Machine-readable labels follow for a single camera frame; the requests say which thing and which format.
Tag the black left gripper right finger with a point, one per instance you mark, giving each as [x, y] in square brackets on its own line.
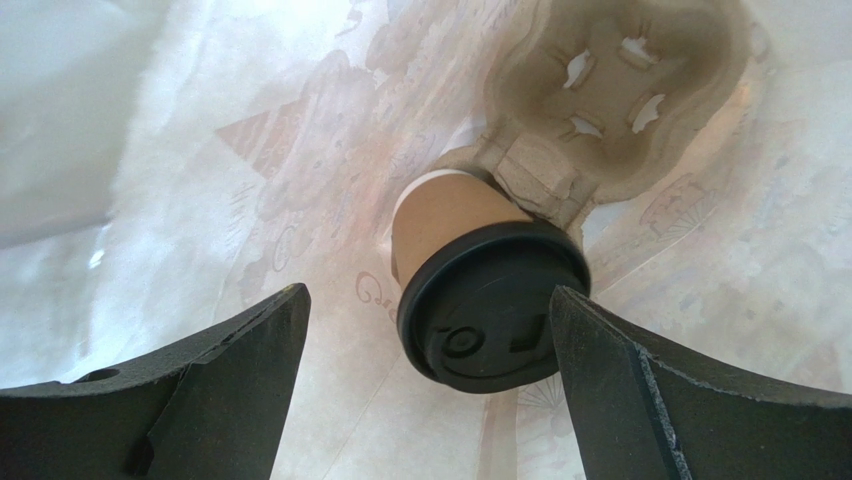
[645, 407]

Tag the white paper takeout bag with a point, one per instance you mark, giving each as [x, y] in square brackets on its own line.
[167, 164]

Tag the cardboard cup carrier single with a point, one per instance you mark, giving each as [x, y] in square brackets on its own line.
[594, 102]

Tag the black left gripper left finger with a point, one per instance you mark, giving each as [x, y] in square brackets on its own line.
[210, 406]

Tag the black plastic cup lid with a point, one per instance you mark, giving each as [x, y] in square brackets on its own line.
[475, 316]

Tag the brown paper coffee cup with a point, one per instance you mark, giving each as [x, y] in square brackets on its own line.
[437, 208]

